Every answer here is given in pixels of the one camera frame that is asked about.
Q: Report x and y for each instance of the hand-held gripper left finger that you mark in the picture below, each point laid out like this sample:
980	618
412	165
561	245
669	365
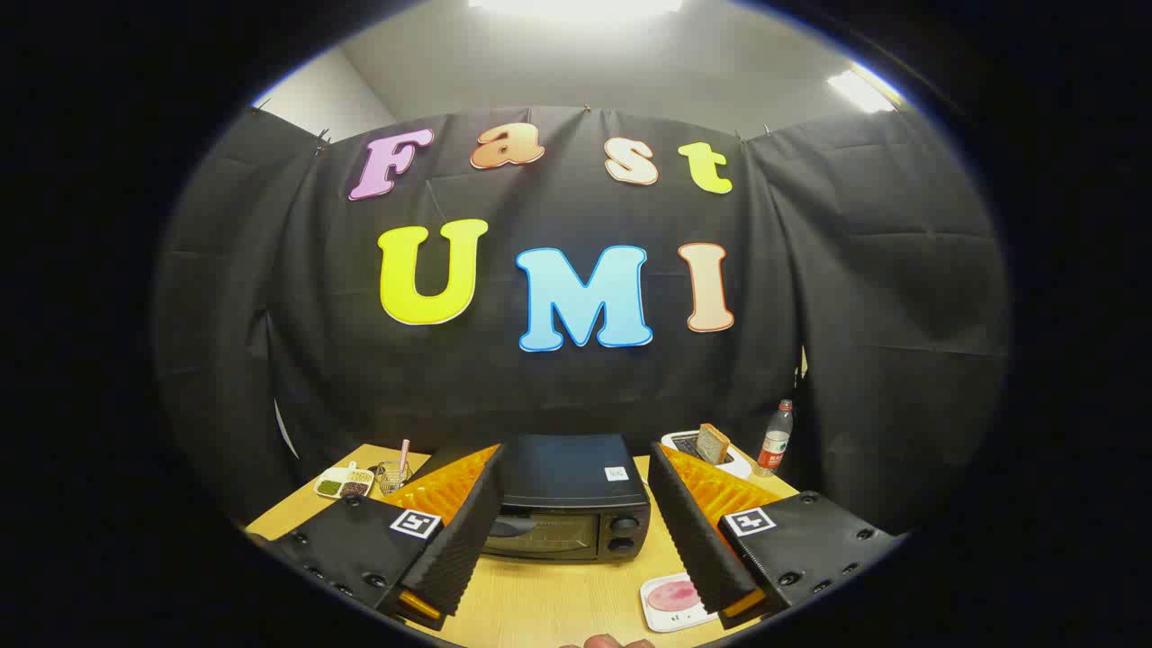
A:
463	549

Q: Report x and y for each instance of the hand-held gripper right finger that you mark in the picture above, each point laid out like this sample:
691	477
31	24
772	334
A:
693	540

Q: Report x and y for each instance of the pink ham slice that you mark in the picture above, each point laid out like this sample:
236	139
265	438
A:
670	596

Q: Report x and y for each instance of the white square plate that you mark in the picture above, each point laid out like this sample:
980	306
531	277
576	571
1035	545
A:
661	619

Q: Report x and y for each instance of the black toaster oven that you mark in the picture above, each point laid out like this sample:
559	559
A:
567	468

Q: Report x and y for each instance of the white pop-up toaster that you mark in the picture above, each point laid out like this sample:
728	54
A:
736	464

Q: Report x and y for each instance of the brown bread slice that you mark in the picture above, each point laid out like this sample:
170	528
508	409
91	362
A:
713	443

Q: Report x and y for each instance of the pink checked straw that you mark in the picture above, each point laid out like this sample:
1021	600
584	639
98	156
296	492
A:
404	454

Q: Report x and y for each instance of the clear water bottle red label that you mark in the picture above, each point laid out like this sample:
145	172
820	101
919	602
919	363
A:
774	445

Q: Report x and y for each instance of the white divided dish of beans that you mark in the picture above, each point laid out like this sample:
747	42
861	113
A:
342	481

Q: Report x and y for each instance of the ceiling light panel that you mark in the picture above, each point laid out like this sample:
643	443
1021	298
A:
859	90
576	5

